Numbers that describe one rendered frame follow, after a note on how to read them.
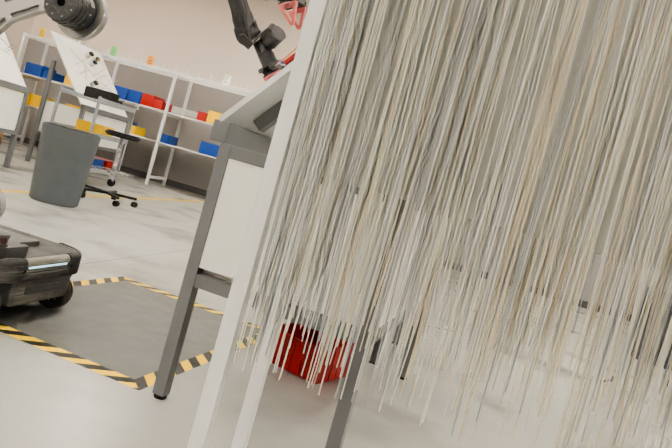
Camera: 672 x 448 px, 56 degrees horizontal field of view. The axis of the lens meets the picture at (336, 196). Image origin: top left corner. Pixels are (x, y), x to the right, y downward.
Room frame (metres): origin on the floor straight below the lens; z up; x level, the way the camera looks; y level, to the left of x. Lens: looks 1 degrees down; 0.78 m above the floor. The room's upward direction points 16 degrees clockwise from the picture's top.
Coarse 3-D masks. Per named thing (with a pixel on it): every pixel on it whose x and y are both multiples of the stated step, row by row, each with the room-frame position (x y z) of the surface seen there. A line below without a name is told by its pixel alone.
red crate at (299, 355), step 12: (288, 336) 2.49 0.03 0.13; (300, 336) 2.76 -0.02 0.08; (276, 348) 2.52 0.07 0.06; (300, 348) 2.46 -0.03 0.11; (312, 348) 2.43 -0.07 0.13; (336, 348) 2.48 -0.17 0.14; (288, 360) 2.48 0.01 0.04; (300, 360) 2.45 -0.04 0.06; (324, 360) 2.42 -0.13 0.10; (336, 360) 2.50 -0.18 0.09; (348, 360) 2.59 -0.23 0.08; (300, 372) 2.45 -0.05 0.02; (336, 372) 2.52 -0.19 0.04
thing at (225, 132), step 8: (216, 120) 1.89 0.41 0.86; (216, 128) 1.89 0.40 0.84; (224, 128) 1.88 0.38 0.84; (232, 128) 1.90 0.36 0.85; (240, 128) 1.95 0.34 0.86; (216, 136) 1.89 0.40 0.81; (224, 136) 1.88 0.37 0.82; (232, 136) 1.91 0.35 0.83; (240, 136) 1.96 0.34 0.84; (248, 136) 2.02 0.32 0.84; (256, 136) 2.07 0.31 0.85; (264, 136) 2.13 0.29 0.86; (232, 144) 1.93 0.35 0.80; (240, 144) 1.98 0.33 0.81; (248, 144) 2.03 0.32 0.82; (256, 144) 2.09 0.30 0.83; (264, 144) 2.15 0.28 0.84; (264, 152) 2.16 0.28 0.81
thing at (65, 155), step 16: (48, 128) 4.94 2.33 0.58; (64, 128) 4.92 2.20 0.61; (48, 144) 4.93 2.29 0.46; (64, 144) 4.93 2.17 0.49; (80, 144) 4.98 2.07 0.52; (96, 144) 5.13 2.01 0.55; (48, 160) 4.93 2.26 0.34; (64, 160) 4.94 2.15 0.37; (80, 160) 5.02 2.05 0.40; (32, 176) 5.03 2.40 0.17; (48, 176) 4.94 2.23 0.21; (64, 176) 4.97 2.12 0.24; (80, 176) 5.06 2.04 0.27; (32, 192) 4.98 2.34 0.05; (48, 192) 4.95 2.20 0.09; (64, 192) 4.99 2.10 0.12; (80, 192) 5.13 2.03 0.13
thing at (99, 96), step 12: (84, 96) 6.77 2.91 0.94; (96, 96) 7.14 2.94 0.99; (108, 96) 7.11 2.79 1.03; (96, 108) 6.75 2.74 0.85; (120, 108) 7.21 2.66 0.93; (132, 108) 7.49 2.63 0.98; (84, 120) 7.16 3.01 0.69; (132, 120) 7.57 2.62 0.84; (96, 132) 7.12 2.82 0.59; (96, 156) 7.61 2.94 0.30; (120, 156) 7.56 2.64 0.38; (108, 180) 7.50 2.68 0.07
